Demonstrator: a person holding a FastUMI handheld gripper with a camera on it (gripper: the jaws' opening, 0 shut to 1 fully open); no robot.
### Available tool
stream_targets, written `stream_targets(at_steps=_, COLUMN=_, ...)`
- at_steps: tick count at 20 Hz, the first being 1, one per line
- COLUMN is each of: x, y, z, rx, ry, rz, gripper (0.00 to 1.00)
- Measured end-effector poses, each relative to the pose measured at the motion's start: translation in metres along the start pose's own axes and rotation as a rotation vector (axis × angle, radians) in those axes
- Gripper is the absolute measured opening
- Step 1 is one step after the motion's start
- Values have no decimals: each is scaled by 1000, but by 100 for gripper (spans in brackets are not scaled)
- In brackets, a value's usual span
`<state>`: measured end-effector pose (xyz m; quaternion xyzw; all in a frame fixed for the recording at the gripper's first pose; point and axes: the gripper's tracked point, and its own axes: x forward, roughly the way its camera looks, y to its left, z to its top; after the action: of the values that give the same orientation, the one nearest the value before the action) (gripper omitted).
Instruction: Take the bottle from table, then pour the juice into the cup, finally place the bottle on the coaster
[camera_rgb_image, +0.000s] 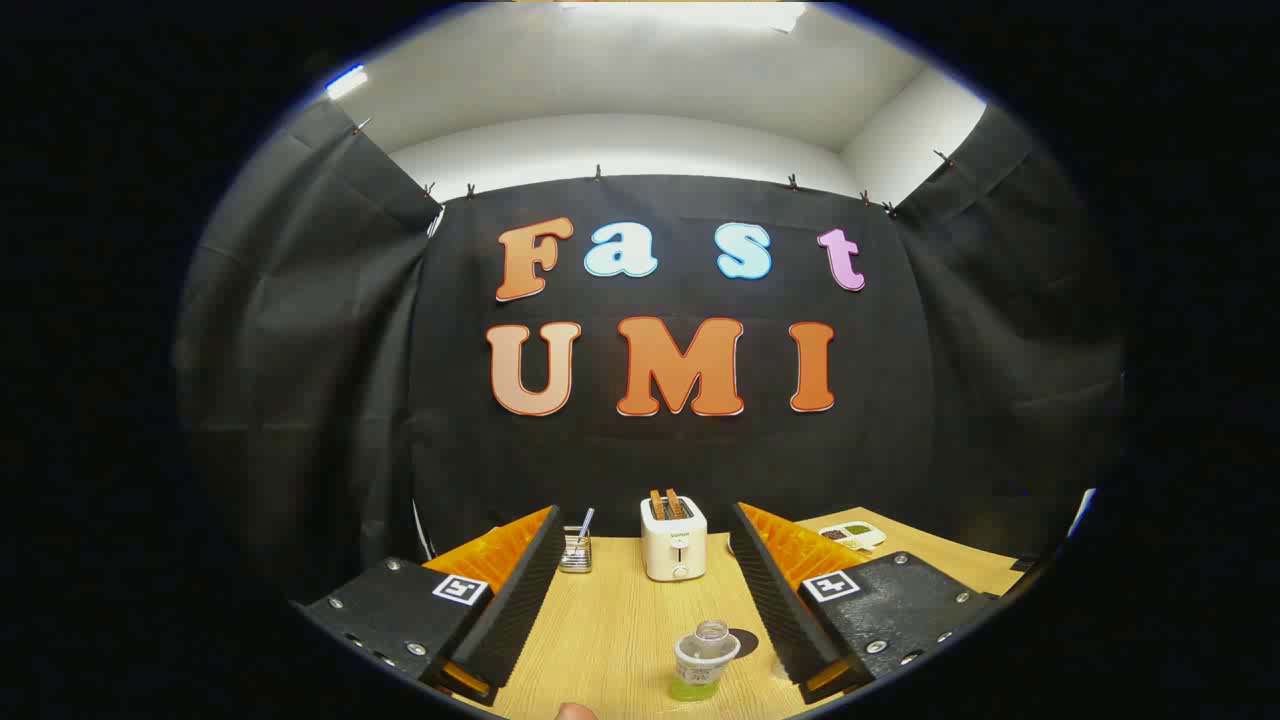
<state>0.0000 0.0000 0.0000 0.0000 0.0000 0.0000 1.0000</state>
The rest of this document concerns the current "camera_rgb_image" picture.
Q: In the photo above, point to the white toaster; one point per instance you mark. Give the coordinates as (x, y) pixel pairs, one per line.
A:
(675, 550)

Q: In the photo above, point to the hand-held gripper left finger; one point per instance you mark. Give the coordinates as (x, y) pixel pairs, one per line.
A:
(520, 600)

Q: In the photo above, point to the clear plastic juice bottle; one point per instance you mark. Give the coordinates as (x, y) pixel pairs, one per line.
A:
(705, 660)

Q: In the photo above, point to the black backdrop cloth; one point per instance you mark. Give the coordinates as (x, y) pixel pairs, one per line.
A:
(680, 450)

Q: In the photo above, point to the white divided dish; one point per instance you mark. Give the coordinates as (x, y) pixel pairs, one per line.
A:
(850, 536)

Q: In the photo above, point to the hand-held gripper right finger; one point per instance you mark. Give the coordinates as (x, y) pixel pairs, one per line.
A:
(780, 610)

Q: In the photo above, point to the striped straw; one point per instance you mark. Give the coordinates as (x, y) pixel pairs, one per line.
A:
(586, 520)

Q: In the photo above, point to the white ceiling light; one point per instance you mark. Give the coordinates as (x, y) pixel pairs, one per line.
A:
(346, 82)

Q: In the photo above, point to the dark brown round coaster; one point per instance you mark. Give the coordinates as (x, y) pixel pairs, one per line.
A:
(749, 640)

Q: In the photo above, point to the wooden table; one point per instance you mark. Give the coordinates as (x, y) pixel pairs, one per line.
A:
(620, 640)

